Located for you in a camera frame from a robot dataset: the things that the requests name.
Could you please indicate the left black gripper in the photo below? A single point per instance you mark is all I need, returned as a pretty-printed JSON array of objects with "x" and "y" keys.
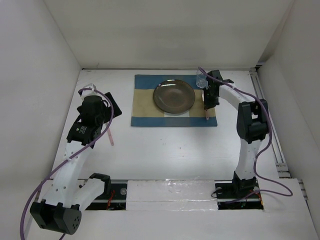
[{"x": 108, "y": 111}]

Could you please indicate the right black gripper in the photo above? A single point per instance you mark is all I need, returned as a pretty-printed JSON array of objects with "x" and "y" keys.
[{"x": 208, "y": 104}]

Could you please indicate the clear drinking glass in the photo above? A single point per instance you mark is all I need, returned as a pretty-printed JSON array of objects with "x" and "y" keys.
[{"x": 201, "y": 80}]

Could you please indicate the pink handled fork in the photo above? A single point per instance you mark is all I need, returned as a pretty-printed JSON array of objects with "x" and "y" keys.
[{"x": 110, "y": 137}]

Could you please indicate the pink handled knife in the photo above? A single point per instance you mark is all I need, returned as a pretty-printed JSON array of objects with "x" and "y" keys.
[{"x": 207, "y": 114}]

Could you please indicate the blue and beige placemat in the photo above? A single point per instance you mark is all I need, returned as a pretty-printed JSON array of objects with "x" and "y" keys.
[{"x": 146, "y": 114}]

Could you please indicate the dark brown ceramic plate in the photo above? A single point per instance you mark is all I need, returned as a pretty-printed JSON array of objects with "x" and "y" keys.
[{"x": 174, "y": 96}]

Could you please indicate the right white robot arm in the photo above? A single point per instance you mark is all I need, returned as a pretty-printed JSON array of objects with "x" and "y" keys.
[{"x": 251, "y": 126}]

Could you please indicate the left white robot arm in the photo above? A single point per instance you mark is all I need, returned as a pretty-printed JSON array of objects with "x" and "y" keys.
[{"x": 60, "y": 209}]

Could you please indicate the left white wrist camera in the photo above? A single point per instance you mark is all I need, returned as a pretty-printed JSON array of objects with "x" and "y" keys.
[{"x": 88, "y": 90}]

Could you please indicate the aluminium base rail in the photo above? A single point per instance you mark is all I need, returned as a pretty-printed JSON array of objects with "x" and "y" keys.
[{"x": 199, "y": 195}]

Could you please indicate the aluminium side rail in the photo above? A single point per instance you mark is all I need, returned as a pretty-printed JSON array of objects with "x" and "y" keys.
[{"x": 273, "y": 144}]

